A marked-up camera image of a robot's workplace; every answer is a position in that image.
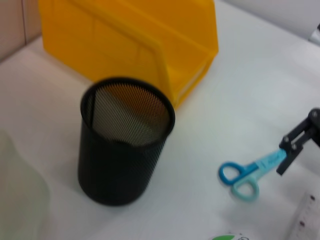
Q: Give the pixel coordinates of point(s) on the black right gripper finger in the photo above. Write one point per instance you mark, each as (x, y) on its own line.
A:
(300, 140)

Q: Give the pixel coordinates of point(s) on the clear bottle green label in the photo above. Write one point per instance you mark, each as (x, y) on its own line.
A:
(225, 237)

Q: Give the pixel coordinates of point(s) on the blue scissors with sheath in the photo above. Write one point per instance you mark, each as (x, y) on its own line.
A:
(265, 163)

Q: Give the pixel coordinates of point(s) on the transparent plastic ruler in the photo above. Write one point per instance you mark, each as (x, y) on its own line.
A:
(307, 220)

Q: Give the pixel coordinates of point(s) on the black mesh pen cup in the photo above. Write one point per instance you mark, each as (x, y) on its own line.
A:
(112, 175)

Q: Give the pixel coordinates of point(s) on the green glass fruit plate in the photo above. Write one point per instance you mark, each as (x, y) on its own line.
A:
(20, 200)

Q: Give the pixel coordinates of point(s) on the yellow plastic storage bin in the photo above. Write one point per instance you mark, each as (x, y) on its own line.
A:
(112, 37)

